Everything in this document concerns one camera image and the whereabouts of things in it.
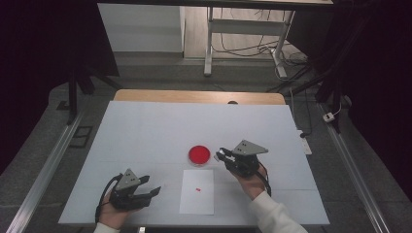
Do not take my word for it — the person's left hand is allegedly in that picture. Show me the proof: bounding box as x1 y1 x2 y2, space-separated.
98 196 141 230

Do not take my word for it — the hand-held gripper cable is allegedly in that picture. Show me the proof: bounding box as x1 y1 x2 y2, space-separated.
257 160 273 198
94 173 124 224

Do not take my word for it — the white table cover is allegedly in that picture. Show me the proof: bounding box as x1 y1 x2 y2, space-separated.
57 100 330 226

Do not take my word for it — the person's right hand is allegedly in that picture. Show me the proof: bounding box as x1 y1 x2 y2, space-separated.
230 162 269 202

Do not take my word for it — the left hand-held gripper cable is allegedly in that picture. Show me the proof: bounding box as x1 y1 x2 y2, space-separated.
94 173 124 224

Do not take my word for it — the white panel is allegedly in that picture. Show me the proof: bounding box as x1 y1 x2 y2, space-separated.
97 3 186 53

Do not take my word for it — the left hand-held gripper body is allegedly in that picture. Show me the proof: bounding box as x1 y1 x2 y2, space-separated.
110 168 153 211

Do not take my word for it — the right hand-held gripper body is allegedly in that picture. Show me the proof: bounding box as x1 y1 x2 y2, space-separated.
224 139 269 179

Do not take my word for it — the round red ink pad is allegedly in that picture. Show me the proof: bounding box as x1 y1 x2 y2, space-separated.
188 145 212 167

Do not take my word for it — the aluminium rail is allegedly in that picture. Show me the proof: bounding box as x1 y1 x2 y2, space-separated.
319 103 393 233
5 111 86 233

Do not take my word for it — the tangle of black floor cables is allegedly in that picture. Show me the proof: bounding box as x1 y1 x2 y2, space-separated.
212 8 310 67

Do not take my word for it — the black curtain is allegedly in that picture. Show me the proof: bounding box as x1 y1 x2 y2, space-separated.
287 0 412 199
0 0 120 176

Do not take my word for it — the white standing desk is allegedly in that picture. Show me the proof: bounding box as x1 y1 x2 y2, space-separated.
96 0 334 80

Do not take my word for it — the right hand-held gripper cable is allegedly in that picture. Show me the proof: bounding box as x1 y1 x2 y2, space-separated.
257 160 273 198

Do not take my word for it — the white paper sheet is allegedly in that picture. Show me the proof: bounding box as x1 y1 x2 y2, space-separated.
179 169 215 216

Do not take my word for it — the black stand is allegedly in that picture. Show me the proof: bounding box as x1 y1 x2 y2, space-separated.
65 62 124 126
314 72 345 134

